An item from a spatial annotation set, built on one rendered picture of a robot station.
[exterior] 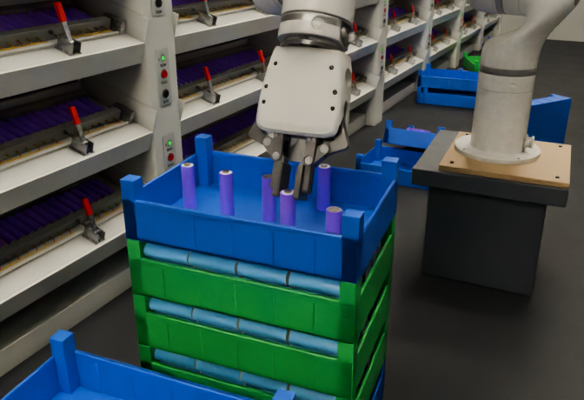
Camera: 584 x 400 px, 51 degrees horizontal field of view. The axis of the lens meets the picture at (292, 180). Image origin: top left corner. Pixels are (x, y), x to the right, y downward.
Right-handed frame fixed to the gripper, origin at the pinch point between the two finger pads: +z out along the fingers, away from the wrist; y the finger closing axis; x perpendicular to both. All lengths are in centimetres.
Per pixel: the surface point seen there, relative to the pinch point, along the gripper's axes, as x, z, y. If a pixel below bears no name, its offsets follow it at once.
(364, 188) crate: -16.2, -0.9, -4.8
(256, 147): -98, -11, 48
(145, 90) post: -44, -16, 52
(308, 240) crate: 2.2, 6.2, -3.8
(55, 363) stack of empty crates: 6.1, 25.4, 23.6
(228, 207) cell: -7.1, 4.5, 10.7
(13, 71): -11, -11, 54
